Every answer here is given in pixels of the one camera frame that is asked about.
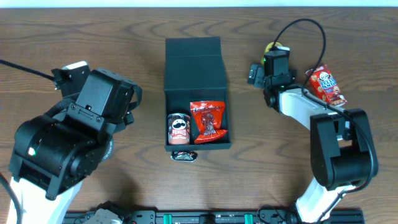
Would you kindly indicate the red pringles can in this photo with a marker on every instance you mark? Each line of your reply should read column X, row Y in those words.
column 178, row 129

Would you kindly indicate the small black candy wrapper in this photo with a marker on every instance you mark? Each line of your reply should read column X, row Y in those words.
column 184, row 156

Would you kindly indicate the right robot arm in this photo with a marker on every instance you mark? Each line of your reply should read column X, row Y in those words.
column 342, row 153

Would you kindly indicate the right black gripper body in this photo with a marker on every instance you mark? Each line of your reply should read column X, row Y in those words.
column 257, row 76

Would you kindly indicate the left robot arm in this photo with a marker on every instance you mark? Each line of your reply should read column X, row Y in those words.
column 54, row 152

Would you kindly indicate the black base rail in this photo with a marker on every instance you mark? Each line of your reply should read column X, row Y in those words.
column 108, row 212

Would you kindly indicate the red hacks candy bag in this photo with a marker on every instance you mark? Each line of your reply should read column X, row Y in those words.
column 208, row 116

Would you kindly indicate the red panda biscuit box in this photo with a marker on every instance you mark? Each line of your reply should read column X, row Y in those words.
column 325, row 86

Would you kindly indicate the dark green box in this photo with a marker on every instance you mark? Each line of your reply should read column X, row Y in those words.
column 195, row 71

